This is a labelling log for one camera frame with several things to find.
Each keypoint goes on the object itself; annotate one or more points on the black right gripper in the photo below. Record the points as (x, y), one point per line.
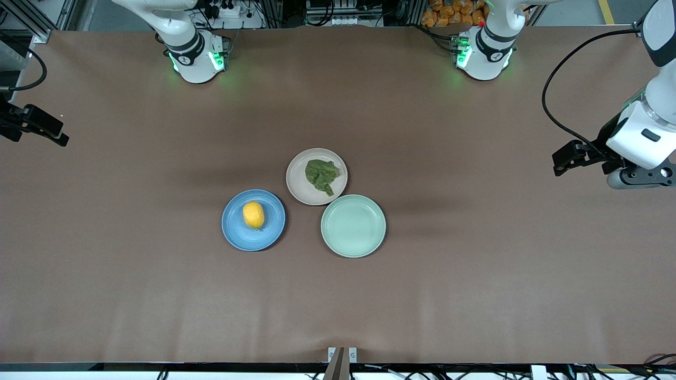
(10, 122)

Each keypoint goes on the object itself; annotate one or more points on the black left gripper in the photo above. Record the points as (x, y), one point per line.
(603, 141)

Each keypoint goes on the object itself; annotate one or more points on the yellow lemon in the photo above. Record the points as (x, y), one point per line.
(253, 215)

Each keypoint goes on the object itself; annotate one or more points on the green lettuce leaf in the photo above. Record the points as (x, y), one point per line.
(321, 175)

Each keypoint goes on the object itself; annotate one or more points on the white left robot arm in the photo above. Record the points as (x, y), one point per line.
(652, 126)

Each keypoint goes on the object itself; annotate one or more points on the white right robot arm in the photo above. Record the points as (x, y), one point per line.
(193, 66)

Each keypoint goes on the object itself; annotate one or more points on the white power strip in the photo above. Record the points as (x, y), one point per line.
(227, 10)

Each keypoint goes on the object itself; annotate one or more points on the blue plate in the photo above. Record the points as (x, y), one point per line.
(235, 227)

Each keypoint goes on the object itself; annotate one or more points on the pale green plate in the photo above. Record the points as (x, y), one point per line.
(353, 226)

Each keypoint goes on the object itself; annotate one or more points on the beige plate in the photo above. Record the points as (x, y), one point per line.
(298, 184)

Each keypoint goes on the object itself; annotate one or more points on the white electronics unit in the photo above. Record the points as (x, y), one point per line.
(343, 16)

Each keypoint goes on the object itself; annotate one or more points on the aluminium frame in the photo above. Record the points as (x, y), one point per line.
(41, 36)

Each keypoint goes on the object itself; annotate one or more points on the metal bracket with wedge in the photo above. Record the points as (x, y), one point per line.
(340, 364)

